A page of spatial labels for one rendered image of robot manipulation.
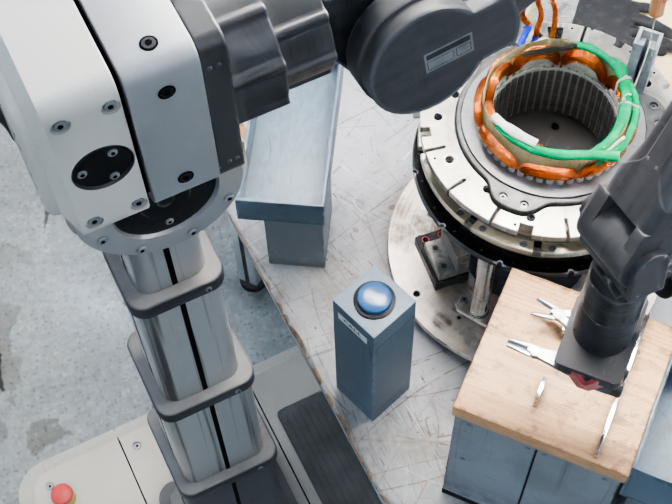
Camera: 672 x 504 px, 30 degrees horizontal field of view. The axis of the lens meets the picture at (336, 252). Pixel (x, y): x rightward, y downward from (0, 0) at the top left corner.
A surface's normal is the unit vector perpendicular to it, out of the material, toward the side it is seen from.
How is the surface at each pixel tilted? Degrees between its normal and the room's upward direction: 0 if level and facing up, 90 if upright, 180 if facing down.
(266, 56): 56
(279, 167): 0
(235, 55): 45
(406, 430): 0
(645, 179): 63
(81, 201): 90
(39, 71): 0
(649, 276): 82
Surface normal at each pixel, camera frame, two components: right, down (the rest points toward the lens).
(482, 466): -0.41, 0.79
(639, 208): -0.83, 0.08
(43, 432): -0.02, -0.50
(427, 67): 0.44, 0.69
